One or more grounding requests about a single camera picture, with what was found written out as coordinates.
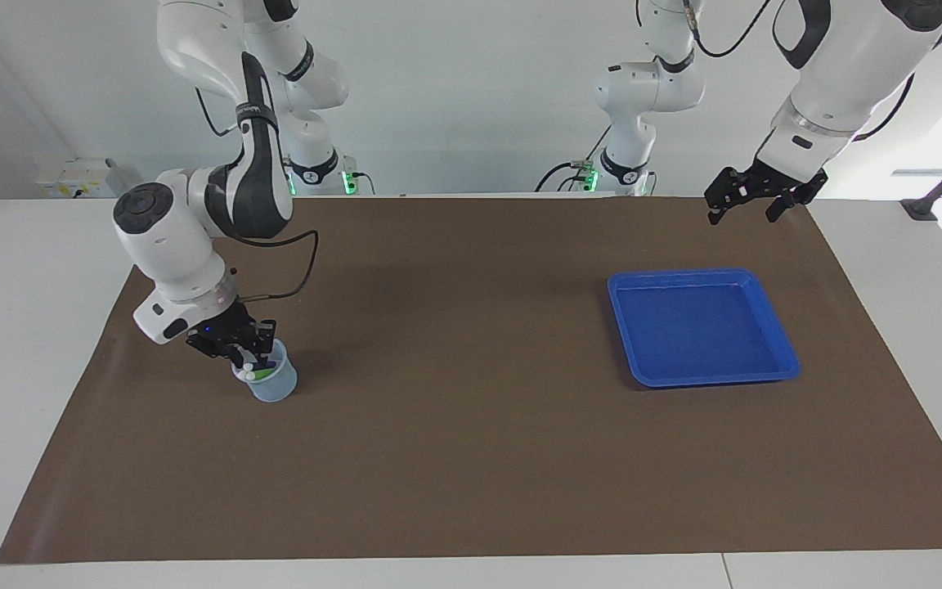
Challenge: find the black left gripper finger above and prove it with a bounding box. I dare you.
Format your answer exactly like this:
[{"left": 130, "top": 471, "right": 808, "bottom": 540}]
[
  {"left": 765, "top": 187, "right": 813, "bottom": 223},
  {"left": 704, "top": 167, "right": 757, "bottom": 226}
]

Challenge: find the white wall outlet box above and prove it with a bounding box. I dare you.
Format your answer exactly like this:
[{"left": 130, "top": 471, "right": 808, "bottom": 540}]
[{"left": 36, "top": 158, "right": 124, "bottom": 199}]

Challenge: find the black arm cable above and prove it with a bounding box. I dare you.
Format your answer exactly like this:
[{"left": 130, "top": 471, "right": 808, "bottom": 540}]
[
  {"left": 635, "top": 0, "right": 942, "bottom": 142},
  {"left": 193, "top": 86, "right": 321, "bottom": 303}
]

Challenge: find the translucent plastic cup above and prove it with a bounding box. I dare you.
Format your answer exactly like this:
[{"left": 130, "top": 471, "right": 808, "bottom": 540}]
[{"left": 231, "top": 339, "right": 298, "bottom": 403}]

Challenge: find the black left base cable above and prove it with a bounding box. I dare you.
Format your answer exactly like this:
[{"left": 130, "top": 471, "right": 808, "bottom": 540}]
[{"left": 535, "top": 123, "right": 612, "bottom": 193}]

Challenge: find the blue plastic tray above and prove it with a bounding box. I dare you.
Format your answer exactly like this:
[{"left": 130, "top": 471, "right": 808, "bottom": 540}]
[{"left": 607, "top": 268, "right": 801, "bottom": 389}]

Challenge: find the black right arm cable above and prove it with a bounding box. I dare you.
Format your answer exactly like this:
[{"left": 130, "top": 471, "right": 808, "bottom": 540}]
[{"left": 193, "top": 86, "right": 321, "bottom": 303}]

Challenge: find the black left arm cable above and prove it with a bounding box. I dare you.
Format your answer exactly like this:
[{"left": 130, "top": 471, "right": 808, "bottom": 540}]
[{"left": 635, "top": 0, "right": 942, "bottom": 142}]

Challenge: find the brown table mat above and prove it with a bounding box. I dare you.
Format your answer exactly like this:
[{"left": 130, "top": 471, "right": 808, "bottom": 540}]
[{"left": 0, "top": 196, "right": 942, "bottom": 565}]

